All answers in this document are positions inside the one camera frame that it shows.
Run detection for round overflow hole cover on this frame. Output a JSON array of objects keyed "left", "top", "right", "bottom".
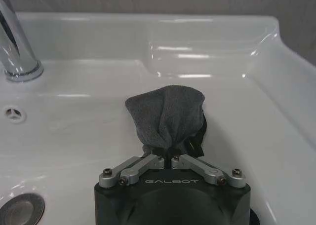
[{"left": 3, "top": 105, "right": 27, "bottom": 123}]

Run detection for chrome faucet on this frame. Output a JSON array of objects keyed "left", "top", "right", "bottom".
[{"left": 0, "top": 0, "right": 44, "bottom": 82}]

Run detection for chrome sink drain stopper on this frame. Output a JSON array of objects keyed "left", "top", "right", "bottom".
[{"left": 0, "top": 193, "right": 46, "bottom": 225}]

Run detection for dark grey towel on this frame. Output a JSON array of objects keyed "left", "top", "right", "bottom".
[{"left": 124, "top": 85, "right": 207, "bottom": 157}]

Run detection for white ceramic washbasin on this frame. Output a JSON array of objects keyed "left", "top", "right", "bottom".
[{"left": 0, "top": 11, "right": 316, "bottom": 225}]

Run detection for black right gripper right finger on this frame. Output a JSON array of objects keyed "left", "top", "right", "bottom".
[{"left": 168, "top": 146, "right": 246, "bottom": 188}]

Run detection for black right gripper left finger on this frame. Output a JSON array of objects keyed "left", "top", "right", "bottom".
[{"left": 99, "top": 147, "right": 169, "bottom": 187}]

